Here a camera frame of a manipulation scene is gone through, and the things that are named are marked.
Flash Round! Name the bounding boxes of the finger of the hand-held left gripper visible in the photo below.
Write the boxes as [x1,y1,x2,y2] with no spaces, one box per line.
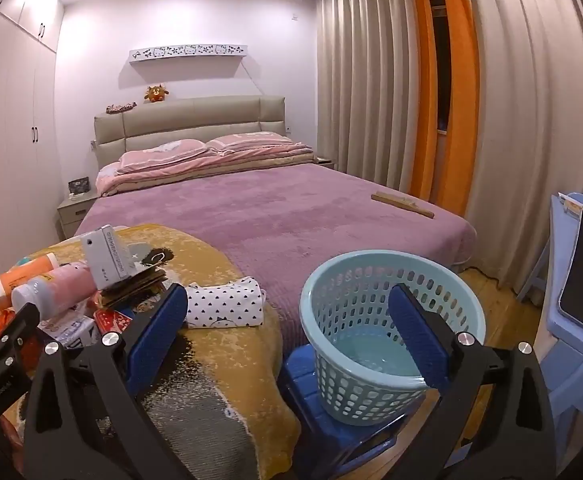
[0,301,41,376]

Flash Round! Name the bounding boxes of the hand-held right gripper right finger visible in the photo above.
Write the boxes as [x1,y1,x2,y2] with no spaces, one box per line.
[387,282,557,480]

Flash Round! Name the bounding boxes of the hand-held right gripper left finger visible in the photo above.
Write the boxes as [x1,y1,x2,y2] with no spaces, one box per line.
[24,282,192,480]

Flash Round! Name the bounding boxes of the red printed box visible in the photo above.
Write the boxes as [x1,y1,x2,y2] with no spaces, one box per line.
[94,309,135,335]

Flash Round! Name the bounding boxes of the orange bottle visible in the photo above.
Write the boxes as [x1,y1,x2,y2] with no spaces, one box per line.
[0,254,58,308]

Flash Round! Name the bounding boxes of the light blue plastic basket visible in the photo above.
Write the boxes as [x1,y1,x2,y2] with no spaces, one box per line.
[299,251,487,427]

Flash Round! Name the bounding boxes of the brown cardboard pieces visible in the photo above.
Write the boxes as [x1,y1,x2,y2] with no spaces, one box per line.
[96,245,175,311]

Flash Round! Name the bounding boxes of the white printed packet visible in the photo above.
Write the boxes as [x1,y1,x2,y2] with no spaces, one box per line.
[39,310,97,352]

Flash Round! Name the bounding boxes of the pink bottle with white cap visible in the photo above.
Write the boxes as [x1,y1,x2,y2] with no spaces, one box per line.
[12,262,97,321]

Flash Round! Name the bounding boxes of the white polka dot pouch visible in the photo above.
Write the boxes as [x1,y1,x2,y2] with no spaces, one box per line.
[184,276,267,330]

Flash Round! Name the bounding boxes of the yellow plush blanket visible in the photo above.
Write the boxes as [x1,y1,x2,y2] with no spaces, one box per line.
[0,224,297,480]

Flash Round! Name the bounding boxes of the white cardboard box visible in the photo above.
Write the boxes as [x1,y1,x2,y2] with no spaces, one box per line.
[82,225,133,291]

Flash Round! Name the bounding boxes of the blue plastic stool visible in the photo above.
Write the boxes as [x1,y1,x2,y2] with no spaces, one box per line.
[279,342,427,480]

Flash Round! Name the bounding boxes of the beige nightstand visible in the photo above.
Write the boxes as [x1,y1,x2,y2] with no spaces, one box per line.
[56,195,97,241]

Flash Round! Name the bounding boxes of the wooden brush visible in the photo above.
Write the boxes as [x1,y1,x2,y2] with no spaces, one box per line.
[371,192,436,220]

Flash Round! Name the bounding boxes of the light blue plastic chair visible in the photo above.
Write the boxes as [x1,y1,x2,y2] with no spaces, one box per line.
[516,192,583,456]

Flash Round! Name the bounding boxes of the purple bed blanket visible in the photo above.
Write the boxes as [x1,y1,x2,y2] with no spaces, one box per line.
[74,162,477,321]

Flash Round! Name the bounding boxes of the pink pillow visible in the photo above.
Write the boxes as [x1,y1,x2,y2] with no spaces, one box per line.
[206,131,292,153]
[118,138,208,173]

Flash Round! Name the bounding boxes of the white wardrobe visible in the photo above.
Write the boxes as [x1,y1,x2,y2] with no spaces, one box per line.
[0,0,65,281]

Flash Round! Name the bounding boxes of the beige upholstered bed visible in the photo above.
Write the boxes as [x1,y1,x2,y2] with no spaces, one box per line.
[74,95,477,321]

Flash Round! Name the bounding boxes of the orange curtain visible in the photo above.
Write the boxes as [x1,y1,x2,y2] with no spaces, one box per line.
[439,0,481,216]
[404,0,439,201]

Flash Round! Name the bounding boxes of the beige curtain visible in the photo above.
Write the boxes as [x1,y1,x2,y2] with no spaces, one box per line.
[459,0,583,286]
[315,0,422,196]

